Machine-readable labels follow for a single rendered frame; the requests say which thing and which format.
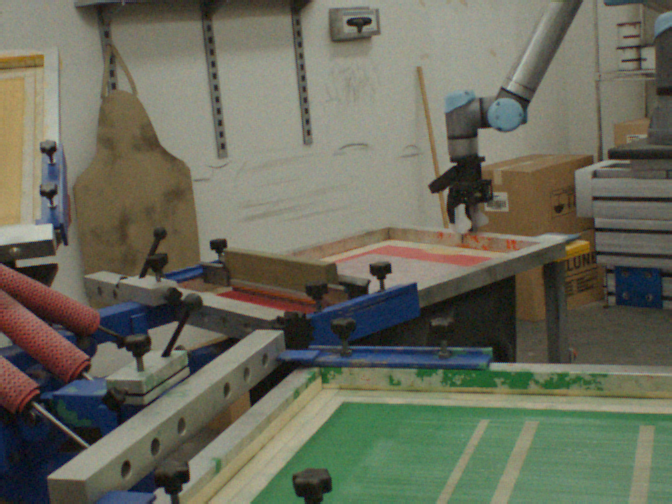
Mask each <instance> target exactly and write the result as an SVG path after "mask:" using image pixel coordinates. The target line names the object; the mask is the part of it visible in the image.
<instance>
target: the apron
mask: <svg viewBox="0 0 672 504"><path fill-rule="evenodd" d="M108 44H110V43H108ZM111 50H112V51H113V53H114V55H115V57H116V58H117V60H118V62H119V64H120V65H121V67H122V69H123V71H124V73H125V75H126V76H127V79H128V82H129V84H131V87H132V91H133V94H132V93H129V92H126V91H123V90H116V91H114V92H112V93H111V94H109V95H108V96H106V89H107V80H108V72H109V65H110V57H111ZM137 95H138V91H137V88H136V85H135V82H134V78H133V76H132V74H130V72H129V70H128V68H127V67H126V65H125V63H124V61H123V59H122V58H121V56H120V54H119V52H118V51H117V49H116V47H115V44H113V42H112V45H111V44H110V45H107V50H106V58H105V65H104V73H103V81H102V90H101V98H100V99H103V100H102V103H101V106H100V111H99V119H98V132H97V148H96V154H95V156H94V159H93V161H91V162H90V164H89V165H88V167H87V168H86V169H85V170H84V171H83V172H82V173H81V175H80V176H77V179H76V182H75V184H74V185H73V187H72V189H73V197H74V204H75V210H76V216H77V222H78V229H79V237H80V243H81V250H82V257H83V264H84V271H85V276H87V275H92V274H96V272H100V271H107V272H112V273H116V275H121V276H125V277H131V278H133V277H137V276H140V272H141V270H142V268H143V265H144V263H145V259H146V257H147V255H148V253H149V251H150V248H151V246H152V243H153V241H154V239H155V238H154V237H153V230H154V228H155V227H157V226H162V227H165V228H166V229H167V231H168V236H167V238H166V239H165V240H161V241H160V242H159V245H158V247H157V250H156V252H155V254H157V253H168V258H169V263H168V264H167V265H165V268H162V270H164V273H167V272H171V271H174V270H178V269H182V268H186V267H190V266H193V265H197V263H198V261H200V253H199V240H198V228H197V219H196V211H195V204H194V196H193V187H192V180H191V173H190V168H189V167H188V166H187V165H186V164H185V163H184V161H183V160H182V161H181V160H180V159H178V158H176V157H175V156H173V154H172V153H170V152H169V151H168V150H167V149H166V148H165V147H163V146H162V145H161V144H160V142H159V140H158V137H157V135H156V132H155V130H154V128H153V125H152V123H151V121H150V119H149V116H148V114H147V111H146V110H145V108H144V106H143V104H142V102H141V101H140V100H139V98H138V97H137Z"/></svg>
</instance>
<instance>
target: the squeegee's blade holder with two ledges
mask: <svg viewBox="0 0 672 504"><path fill-rule="evenodd" d="M230 285H233V286H238V287H244V288H249V289H254V290H259V291H264V292H269V293H274V294H279V295H285V296H290V297H295V298H300V299H305V300H310V301H315V300H312V297H311V296H310V297H308V296H307V295H306V294H305V292H299V291H294V290H289V289H284V288H278V287H272V286H267V285H262V284H257V283H252V282H247V281H241V280H235V279H233V280H230Z"/></svg>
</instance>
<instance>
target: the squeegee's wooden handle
mask: <svg viewBox="0 0 672 504"><path fill-rule="evenodd" d="M224 259H225V266H226V268H227V269H228V276H229V282H230V280H233V279H235V280H241V281H247V282H252V283H257V284H262V285H267V286H272V287H278V288H284V289H289V290H294V291H299V292H305V287H304V284H305V283H310V282H312V281H326V283H328V284H333V285H338V286H339V281H338V271H337V264H336V262H331V261H324V260H316V259H310V258H303V257H297V256H290V255H283V254H276V253H269V252H262V251H256V250H249V249H243V248H235V247H230V248H226V249H225V250H224Z"/></svg>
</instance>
